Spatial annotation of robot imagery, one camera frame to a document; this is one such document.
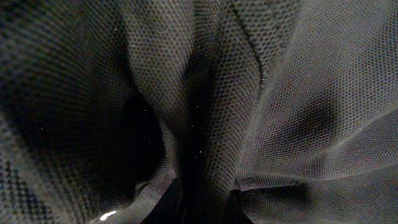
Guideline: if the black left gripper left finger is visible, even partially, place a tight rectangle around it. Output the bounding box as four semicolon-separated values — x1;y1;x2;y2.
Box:
141;179;182;224

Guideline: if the black t-shirt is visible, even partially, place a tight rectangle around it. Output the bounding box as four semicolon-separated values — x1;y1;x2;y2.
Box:
1;1;397;223

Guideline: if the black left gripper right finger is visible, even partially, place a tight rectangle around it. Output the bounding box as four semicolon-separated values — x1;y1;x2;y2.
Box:
228;191;253;224

